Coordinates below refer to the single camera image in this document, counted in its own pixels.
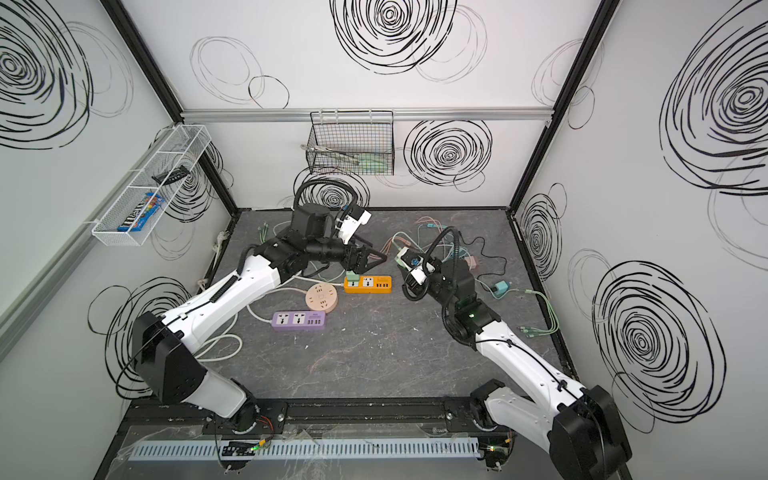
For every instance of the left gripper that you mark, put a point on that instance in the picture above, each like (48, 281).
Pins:
(352, 255)

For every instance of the orange power strip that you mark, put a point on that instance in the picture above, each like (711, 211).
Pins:
(369, 285)

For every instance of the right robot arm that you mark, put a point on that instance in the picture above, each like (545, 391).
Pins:
(579, 427)

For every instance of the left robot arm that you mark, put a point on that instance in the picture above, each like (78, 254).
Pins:
(164, 346)

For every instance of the pink charger plug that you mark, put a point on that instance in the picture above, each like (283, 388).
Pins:
(472, 262)

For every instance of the teal charger plug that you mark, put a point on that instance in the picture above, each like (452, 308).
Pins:
(500, 289)

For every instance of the pink round power strip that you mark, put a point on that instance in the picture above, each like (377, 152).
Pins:
(322, 297)

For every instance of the green item in basket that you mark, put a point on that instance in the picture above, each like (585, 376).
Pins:
(373, 163)

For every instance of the purple power strip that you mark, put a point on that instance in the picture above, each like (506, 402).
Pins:
(298, 320)

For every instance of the black remote control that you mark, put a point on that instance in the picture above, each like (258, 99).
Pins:
(171, 176)

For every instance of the blue candy pack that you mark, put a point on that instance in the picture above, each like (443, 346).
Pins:
(149, 204)

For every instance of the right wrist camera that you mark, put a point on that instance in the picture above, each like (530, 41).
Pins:
(414, 266)

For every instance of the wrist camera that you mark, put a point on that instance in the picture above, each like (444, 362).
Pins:
(414, 266)
(352, 217)

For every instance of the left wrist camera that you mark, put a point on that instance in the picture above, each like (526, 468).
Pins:
(352, 217)

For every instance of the black wire basket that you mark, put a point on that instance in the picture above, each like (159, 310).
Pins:
(336, 137)

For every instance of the grey cable duct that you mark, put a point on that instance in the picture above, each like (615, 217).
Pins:
(307, 449)

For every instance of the white wire shelf basket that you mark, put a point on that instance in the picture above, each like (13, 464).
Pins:
(179, 145)

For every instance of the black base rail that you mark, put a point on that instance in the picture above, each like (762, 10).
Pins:
(451, 414)

